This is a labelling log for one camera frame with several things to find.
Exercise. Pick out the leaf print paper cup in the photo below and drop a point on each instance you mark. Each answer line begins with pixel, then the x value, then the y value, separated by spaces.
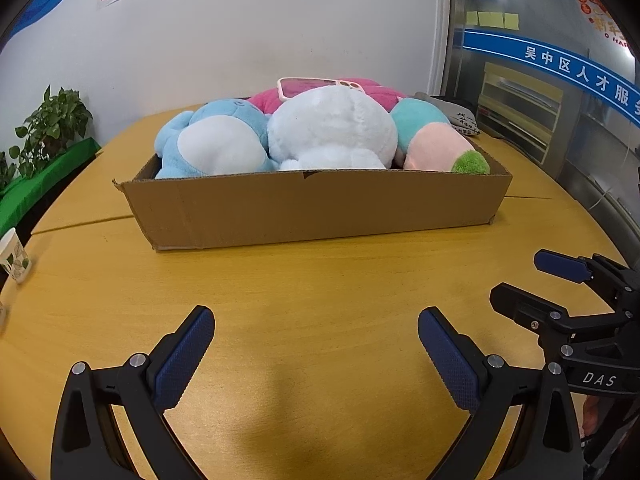
pixel 14 255

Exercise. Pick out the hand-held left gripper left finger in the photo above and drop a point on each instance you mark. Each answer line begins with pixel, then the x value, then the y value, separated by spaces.
pixel 182 360

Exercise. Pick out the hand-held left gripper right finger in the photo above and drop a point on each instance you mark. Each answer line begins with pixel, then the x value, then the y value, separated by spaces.
pixel 447 360

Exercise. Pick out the small green potted plant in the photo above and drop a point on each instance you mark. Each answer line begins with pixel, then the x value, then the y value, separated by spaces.
pixel 6 170

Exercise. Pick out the yellow framed rack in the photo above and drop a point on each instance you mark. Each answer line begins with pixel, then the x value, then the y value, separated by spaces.
pixel 520 110

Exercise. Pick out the light blue plush toy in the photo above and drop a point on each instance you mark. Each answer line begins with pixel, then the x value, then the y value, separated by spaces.
pixel 225 115

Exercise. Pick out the wooden desktop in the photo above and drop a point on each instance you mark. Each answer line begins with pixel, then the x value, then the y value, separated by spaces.
pixel 325 300

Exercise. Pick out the pink plush toy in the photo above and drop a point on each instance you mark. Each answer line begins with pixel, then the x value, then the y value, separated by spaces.
pixel 380 95

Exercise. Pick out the teal and pink pig plush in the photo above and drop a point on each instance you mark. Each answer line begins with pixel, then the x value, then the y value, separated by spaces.
pixel 430 145

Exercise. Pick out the red window decoration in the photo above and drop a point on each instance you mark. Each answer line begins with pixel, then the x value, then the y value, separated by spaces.
pixel 602 15

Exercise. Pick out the large green potted plant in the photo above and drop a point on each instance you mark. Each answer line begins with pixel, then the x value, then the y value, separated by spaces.
pixel 50 125

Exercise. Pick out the grey printed cloth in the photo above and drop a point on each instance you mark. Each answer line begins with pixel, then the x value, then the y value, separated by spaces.
pixel 465 120

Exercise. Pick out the green cloth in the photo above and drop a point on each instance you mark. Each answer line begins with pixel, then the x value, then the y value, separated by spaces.
pixel 45 180

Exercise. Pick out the white panda plush toy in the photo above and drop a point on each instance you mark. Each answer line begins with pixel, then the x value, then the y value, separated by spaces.
pixel 330 125

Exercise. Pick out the brown cardboard box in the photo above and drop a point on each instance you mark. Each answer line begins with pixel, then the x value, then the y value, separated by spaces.
pixel 300 210

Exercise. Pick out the blue banner strip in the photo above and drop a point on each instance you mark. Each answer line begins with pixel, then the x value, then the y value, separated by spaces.
pixel 550 60

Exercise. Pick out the black cloth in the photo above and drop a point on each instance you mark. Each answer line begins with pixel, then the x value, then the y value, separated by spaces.
pixel 450 101

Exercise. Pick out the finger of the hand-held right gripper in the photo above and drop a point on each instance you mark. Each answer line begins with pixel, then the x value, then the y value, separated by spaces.
pixel 557 265
pixel 520 305

